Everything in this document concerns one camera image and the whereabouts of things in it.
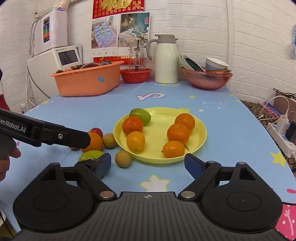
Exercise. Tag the green mango front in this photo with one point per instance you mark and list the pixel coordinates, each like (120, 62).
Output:
(90, 155)

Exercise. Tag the orange plastic basket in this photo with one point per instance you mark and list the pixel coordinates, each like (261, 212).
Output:
(88, 81)

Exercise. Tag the white power strip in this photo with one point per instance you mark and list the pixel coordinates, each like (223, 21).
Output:
(286, 146)

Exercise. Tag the orange tangerine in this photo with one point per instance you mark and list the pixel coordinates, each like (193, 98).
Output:
(178, 132)
(132, 124)
(187, 120)

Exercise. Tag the yellow orange kumquat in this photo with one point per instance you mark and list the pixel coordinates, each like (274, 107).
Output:
(135, 141)

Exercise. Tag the white charger plug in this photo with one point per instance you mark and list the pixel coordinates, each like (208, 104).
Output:
(282, 124)

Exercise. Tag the white thermos jug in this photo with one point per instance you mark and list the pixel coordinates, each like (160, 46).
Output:
(166, 59)

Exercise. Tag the red plum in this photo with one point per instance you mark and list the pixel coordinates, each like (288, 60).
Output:
(74, 149)
(97, 131)

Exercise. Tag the green white dish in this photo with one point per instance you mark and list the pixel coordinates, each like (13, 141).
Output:
(189, 64)

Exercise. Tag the green mango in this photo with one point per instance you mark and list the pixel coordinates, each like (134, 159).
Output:
(90, 155)
(142, 114)

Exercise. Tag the green mango top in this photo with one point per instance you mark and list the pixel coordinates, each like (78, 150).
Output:
(142, 114)

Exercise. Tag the cardboard box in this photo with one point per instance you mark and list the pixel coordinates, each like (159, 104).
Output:
(280, 104)

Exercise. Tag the blue white ceramic bowl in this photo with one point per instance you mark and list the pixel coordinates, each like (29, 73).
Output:
(213, 64)

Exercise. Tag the small front tangerine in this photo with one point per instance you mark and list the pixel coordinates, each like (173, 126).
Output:
(173, 149)

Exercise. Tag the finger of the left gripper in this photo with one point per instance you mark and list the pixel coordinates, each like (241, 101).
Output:
(61, 135)

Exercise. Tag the red plastic colander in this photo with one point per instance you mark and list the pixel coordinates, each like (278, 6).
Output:
(134, 77)

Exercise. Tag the glass jar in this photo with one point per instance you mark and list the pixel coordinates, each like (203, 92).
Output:
(136, 61)

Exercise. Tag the orange tangerine back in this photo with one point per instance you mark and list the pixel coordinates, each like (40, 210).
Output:
(187, 120)

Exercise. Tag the person left hand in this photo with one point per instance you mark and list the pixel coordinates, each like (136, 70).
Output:
(5, 163)

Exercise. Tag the brown longan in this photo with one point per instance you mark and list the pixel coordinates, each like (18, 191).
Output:
(109, 141)
(123, 159)

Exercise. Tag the white appliance with screen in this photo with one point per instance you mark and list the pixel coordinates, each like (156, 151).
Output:
(42, 66)

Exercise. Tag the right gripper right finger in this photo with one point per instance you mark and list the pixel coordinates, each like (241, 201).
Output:
(204, 174)

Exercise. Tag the bedding wall poster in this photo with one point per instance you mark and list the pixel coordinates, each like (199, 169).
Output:
(115, 27)

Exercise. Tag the large orange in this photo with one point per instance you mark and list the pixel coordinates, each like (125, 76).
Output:
(96, 143)

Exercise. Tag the white water purifier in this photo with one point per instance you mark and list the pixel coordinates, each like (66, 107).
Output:
(51, 32)

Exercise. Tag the black power adapter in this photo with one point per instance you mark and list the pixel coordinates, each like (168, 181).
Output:
(291, 132)

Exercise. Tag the pink glass bowl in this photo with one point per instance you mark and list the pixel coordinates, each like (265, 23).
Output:
(206, 80)

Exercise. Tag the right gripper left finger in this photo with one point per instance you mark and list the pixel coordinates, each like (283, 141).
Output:
(90, 174)

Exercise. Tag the yellow plastic plate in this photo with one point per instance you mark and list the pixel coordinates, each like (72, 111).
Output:
(155, 134)

